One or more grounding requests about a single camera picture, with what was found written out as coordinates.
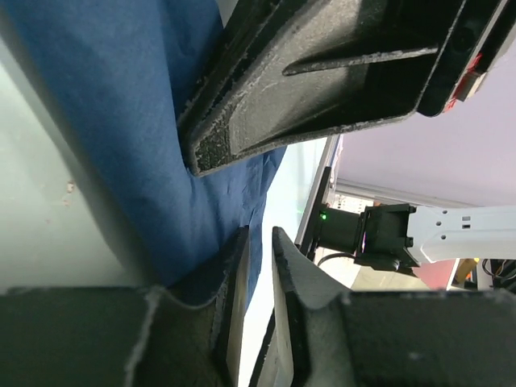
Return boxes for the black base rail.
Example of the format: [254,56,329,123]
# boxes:
[294,166,332,260]

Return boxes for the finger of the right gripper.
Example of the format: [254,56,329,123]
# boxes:
[177,1,465,176]

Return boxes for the dark blue paper napkin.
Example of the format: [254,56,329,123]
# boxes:
[1,0,285,291]

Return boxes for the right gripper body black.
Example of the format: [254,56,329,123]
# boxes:
[418,1,515,117]

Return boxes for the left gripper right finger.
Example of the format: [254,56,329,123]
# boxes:
[250,227,515,386]

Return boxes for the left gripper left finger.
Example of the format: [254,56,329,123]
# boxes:
[1,227,250,386]

